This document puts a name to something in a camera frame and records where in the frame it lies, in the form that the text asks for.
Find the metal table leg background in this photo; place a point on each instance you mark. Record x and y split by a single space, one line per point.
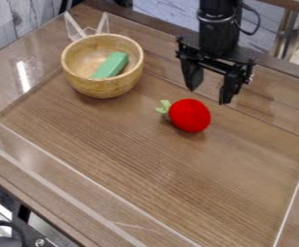
288 37

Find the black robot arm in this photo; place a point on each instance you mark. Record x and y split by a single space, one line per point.
214 49

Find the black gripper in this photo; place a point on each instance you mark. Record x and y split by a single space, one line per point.
234 64

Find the green rectangular block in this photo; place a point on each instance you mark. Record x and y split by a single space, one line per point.
113 65

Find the wooden bowl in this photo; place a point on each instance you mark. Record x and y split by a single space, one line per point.
85 55

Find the black metal table frame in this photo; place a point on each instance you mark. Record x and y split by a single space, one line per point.
33 236

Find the clear acrylic tray walls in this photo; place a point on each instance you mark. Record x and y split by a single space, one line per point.
121 180

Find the red plush fruit green stem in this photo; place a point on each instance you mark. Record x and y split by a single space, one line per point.
188 114

